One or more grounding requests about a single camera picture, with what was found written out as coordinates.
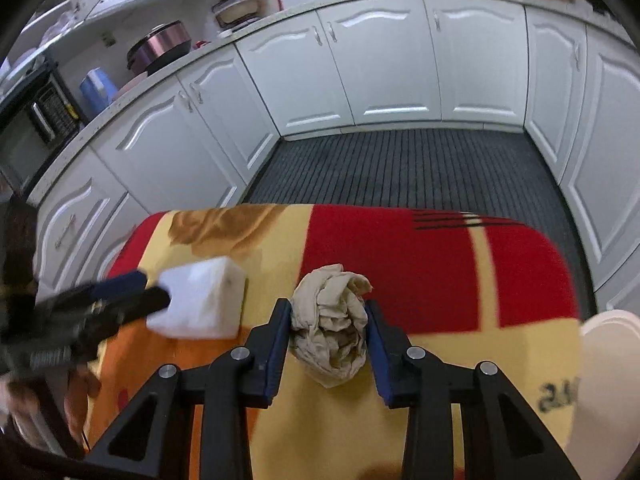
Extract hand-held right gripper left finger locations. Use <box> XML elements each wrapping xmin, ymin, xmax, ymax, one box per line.
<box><xmin>82</xmin><ymin>298</ymin><xmax>293</xmax><ymax>480</ymax></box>

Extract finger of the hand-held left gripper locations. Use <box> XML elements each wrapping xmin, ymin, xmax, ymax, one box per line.
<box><xmin>107</xmin><ymin>285</ymin><xmax>171</xmax><ymax>323</ymax></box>
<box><xmin>75</xmin><ymin>270</ymin><xmax>150</xmax><ymax>301</ymax></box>

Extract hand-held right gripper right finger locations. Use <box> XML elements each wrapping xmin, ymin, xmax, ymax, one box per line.
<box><xmin>364</xmin><ymin>299</ymin><xmax>583</xmax><ymax>480</ymax></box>

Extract white drink carton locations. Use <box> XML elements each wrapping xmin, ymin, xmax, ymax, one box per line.
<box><xmin>146</xmin><ymin>256</ymin><xmax>248</xmax><ymax>340</ymax></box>

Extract beige cloth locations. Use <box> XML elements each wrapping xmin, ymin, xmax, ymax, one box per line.
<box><xmin>290</xmin><ymin>263</ymin><xmax>373</xmax><ymax>388</ymax></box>

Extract person's left forearm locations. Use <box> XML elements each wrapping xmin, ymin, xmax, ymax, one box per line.
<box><xmin>0</xmin><ymin>427</ymin><xmax>86</xmax><ymax>480</ymax></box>

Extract person's left hand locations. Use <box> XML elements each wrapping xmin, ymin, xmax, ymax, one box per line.
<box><xmin>0</xmin><ymin>362</ymin><xmax>102</xmax><ymax>453</ymax></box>

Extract red yellow printed blanket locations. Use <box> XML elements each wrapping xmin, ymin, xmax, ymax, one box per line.
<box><xmin>82</xmin><ymin>203</ymin><xmax>583</xmax><ymax>480</ymax></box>

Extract black microwave oven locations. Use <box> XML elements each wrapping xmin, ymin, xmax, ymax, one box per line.
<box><xmin>0</xmin><ymin>67</ymin><xmax>83</xmax><ymax>193</ymax></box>

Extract dark striped floor mat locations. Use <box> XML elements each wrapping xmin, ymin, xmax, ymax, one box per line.
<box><xmin>242</xmin><ymin>127</ymin><xmax>598</xmax><ymax>306</ymax></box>

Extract blue plastic jug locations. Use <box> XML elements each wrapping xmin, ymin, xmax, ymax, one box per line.
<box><xmin>80</xmin><ymin>67</ymin><xmax>119</xmax><ymax>121</ymax></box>

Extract pink electric cooker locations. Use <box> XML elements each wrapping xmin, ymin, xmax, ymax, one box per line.
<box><xmin>126</xmin><ymin>21</ymin><xmax>193</xmax><ymax>76</ymax></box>

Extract white kitchen base cabinets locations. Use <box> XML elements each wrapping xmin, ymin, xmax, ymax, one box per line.
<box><xmin>32</xmin><ymin>0</ymin><xmax>640</xmax><ymax>311</ymax></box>

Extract cream stacked food container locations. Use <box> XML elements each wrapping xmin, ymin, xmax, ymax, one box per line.
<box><xmin>212</xmin><ymin>0</ymin><xmax>273</xmax><ymax>28</ymax></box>

